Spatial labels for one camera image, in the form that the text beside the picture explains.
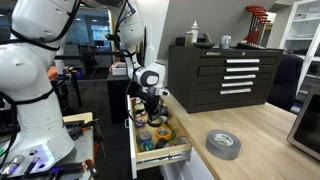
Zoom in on microwave oven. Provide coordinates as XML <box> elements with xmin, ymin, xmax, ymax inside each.
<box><xmin>287</xmin><ymin>86</ymin><xmax>320</xmax><ymax>161</ymax></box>

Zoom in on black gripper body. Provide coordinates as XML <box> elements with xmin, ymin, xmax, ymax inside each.
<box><xmin>135</xmin><ymin>88</ymin><xmax>169</xmax><ymax>115</ymax></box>

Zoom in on clear packing tape roll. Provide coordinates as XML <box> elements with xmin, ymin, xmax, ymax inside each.
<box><xmin>177</xmin><ymin>136</ymin><xmax>191</xmax><ymax>145</ymax></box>

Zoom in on large black tape roll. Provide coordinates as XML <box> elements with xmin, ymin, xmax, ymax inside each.
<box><xmin>155</xmin><ymin>139</ymin><xmax>171</xmax><ymax>149</ymax></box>

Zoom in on black office chair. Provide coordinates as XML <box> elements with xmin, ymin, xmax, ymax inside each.
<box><xmin>267</xmin><ymin>54</ymin><xmax>303</xmax><ymax>111</ymax></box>

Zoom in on purple tape roll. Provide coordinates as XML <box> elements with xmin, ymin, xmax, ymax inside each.
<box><xmin>134</xmin><ymin>120</ymin><xmax>146</xmax><ymax>128</ymax></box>

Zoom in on black tool chest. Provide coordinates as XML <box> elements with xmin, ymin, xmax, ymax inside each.
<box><xmin>168</xmin><ymin>46</ymin><xmax>282</xmax><ymax>113</ymax></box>

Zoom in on white squeeze bottle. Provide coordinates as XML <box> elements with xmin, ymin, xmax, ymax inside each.
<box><xmin>191</xmin><ymin>20</ymin><xmax>199</xmax><ymax>43</ymax></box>

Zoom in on teal tape roll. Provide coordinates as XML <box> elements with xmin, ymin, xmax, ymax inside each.
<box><xmin>140</xmin><ymin>141</ymin><xmax>154</xmax><ymax>152</ymax></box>

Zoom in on blue green tape roll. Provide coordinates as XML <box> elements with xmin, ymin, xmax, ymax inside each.
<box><xmin>136</xmin><ymin>131</ymin><xmax>152</xmax><ymax>144</ymax></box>

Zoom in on silver metal can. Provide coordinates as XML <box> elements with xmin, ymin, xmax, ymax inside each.
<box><xmin>219</xmin><ymin>35</ymin><xmax>231</xmax><ymax>49</ymax></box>

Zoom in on wooden drawer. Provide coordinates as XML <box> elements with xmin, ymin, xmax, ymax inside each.
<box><xmin>126</xmin><ymin>96</ymin><xmax>192</xmax><ymax>179</ymax></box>

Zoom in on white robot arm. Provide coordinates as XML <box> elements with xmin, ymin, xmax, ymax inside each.
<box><xmin>0</xmin><ymin>0</ymin><xmax>168</xmax><ymax>164</ymax></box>

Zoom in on grey duct tape roll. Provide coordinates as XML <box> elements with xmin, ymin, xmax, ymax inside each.
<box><xmin>205</xmin><ymin>129</ymin><xmax>241</xmax><ymax>160</ymax></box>

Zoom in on white glass cabinet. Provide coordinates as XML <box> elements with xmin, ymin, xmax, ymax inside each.
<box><xmin>279</xmin><ymin>0</ymin><xmax>320</xmax><ymax>101</ymax></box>

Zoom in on grey orange tape stack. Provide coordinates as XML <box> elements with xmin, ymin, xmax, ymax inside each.
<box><xmin>155</xmin><ymin>127</ymin><xmax>172</xmax><ymax>140</ymax></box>

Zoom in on small black masking tape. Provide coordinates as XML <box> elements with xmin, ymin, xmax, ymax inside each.
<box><xmin>147</xmin><ymin>116</ymin><xmax>163</xmax><ymax>127</ymax></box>

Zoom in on red handled hex keys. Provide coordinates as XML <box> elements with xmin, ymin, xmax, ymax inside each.
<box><xmin>246</xmin><ymin>5</ymin><xmax>270</xmax><ymax>45</ymax></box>

